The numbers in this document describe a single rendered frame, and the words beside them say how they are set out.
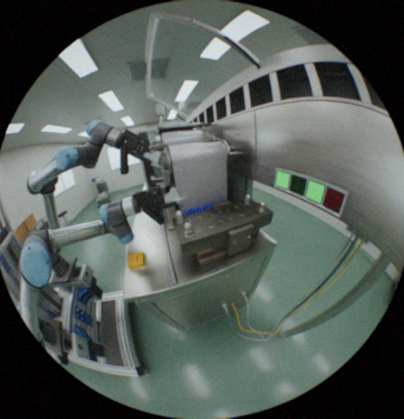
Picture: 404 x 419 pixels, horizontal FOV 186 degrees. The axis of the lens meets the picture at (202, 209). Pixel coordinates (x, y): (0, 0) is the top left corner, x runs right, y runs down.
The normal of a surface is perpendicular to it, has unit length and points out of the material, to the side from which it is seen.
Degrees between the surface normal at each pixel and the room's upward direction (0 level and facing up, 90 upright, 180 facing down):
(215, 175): 90
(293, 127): 90
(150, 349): 0
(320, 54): 90
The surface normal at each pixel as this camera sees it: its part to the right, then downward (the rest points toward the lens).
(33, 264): 0.96, 0.00
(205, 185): 0.36, 0.42
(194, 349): -0.08, -0.88
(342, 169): -0.93, 0.24
